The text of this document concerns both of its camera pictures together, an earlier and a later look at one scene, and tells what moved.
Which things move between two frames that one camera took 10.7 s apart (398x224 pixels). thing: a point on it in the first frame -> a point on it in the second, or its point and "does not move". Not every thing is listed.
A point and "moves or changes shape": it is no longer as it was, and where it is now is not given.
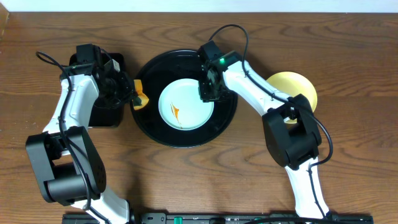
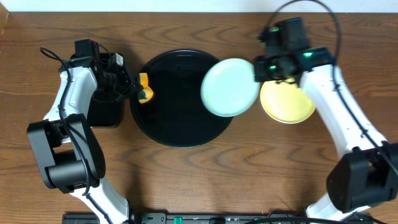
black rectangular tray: (111, 116) does not move
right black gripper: (204, 94) -> (264, 74)
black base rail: (227, 218) does not move
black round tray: (154, 75) does not move
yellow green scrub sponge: (142, 99) moves or changes shape
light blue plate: (181, 106) moves or changes shape
